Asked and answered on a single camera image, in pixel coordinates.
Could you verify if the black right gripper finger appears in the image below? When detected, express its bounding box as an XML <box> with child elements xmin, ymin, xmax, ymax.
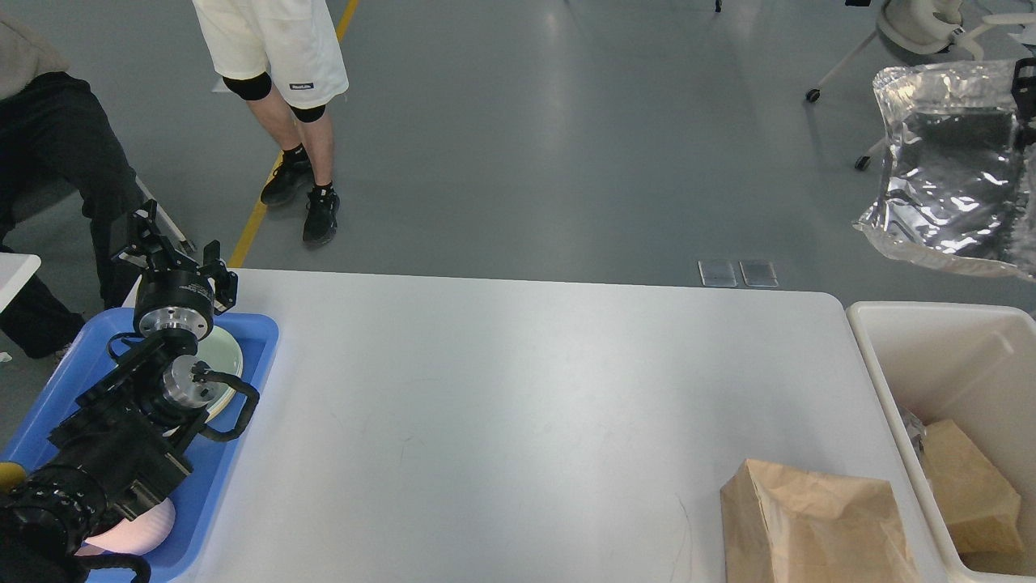
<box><xmin>1011</xmin><ymin>58</ymin><xmax>1035</xmax><ymax>149</ymax></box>

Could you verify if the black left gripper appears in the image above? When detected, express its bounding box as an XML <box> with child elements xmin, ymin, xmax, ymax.
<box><xmin>112</xmin><ymin>202</ymin><xmax>238</xmax><ymax>341</ymax></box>

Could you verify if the green ceramic plate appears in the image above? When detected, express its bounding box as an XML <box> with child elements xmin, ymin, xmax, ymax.
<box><xmin>196</xmin><ymin>327</ymin><xmax>244</xmax><ymax>376</ymax></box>

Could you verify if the silver foil bag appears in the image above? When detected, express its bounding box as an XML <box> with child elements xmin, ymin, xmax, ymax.
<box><xmin>855</xmin><ymin>59</ymin><xmax>1035</xmax><ymax>280</ymax></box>

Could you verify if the pink ceramic mug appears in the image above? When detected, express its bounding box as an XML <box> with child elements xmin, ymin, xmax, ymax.
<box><xmin>75</xmin><ymin>499</ymin><xmax>176</xmax><ymax>556</ymax></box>

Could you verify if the dark green ceramic mug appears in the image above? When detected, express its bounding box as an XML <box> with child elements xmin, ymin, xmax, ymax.
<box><xmin>0</xmin><ymin>461</ymin><xmax>28</xmax><ymax>494</ymax></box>

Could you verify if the brown paper bag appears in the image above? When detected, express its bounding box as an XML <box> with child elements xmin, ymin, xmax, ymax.
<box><xmin>921</xmin><ymin>419</ymin><xmax>1024</xmax><ymax>555</ymax></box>
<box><xmin>720</xmin><ymin>460</ymin><xmax>922</xmax><ymax>582</ymax></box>

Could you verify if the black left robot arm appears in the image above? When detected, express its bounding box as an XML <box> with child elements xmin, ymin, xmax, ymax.
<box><xmin>2</xmin><ymin>200</ymin><xmax>260</xmax><ymax>582</ymax></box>

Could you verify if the white chair near person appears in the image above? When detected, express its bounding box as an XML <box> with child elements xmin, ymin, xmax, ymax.
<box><xmin>134</xmin><ymin>176</ymin><xmax>196</xmax><ymax>256</ymax></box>

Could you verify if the white office chair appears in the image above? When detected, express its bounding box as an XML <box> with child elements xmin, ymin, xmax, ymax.
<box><xmin>805</xmin><ymin>0</ymin><xmax>1036</xmax><ymax>172</ymax></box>

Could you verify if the person in cream sweater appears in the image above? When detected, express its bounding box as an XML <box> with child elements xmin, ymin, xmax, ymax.
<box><xmin>1</xmin><ymin>14</ymin><xmax>145</xmax><ymax>309</ymax></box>

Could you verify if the person in white shorts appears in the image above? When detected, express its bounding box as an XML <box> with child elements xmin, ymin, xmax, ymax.
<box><xmin>193</xmin><ymin>1</ymin><xmax>349</xmax><ymax>246</ymax></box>

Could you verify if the white plastic bin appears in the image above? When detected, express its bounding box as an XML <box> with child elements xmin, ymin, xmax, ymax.
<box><xmin>847</xmin><ymin>301</ymin><xmax>1035</xmax><ymax>582</ymax></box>

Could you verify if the right floor socket plate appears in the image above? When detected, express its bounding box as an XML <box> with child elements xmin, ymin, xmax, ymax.
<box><xmin>739</xmin><ymin>261</ymin><xmax>779</xmax><ymax>288</ymax></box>

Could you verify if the floor socket plate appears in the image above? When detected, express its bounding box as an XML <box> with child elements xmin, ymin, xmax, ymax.
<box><xmin>739</xmin><ymin>261</ymin><xmax>779</xmax><ymax>288</ymax></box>
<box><xmin>697</xmin><ymin>261</ymin><xmax>739</xmax><ymax>288</ymax></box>

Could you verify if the left floor socket plate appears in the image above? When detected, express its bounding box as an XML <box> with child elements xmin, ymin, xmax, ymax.
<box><xmin>697</xmin><ymin>261</ymin><xmax>739</xmax><ymax>288</ymax></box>

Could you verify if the brown paper bag in bin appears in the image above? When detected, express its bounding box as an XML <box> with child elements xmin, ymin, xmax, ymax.
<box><xmin>921</xmin><ymin>419</ymin><xmax>1024</xmax><ymax>555</ymax></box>

